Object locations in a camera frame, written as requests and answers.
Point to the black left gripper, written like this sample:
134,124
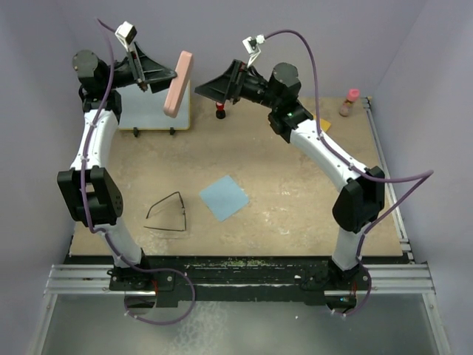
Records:
144,71

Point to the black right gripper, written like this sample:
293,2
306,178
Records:
229,86

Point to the pink glasses case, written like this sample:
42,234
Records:
178,84

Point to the blue cleaning cloth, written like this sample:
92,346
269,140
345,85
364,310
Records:
224,198

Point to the thin framed sunglasses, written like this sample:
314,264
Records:
167,214

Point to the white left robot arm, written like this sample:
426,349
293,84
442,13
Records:
91,195

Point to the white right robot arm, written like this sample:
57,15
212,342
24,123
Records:
360,191

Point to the red and black stamp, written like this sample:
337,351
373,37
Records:
220,110

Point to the small whiteboard on stand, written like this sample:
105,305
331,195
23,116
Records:
144,111

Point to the yellow book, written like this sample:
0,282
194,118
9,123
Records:
323,124

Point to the pink capped small bottle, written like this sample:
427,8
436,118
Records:
347,106

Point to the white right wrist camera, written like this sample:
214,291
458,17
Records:
252,46

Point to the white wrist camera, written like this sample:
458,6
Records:
125,34
252,46

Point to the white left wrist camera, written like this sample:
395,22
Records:
125,34

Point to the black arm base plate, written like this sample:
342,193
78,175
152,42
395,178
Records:
308,280

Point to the aluminium rail frame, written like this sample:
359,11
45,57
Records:
79,279

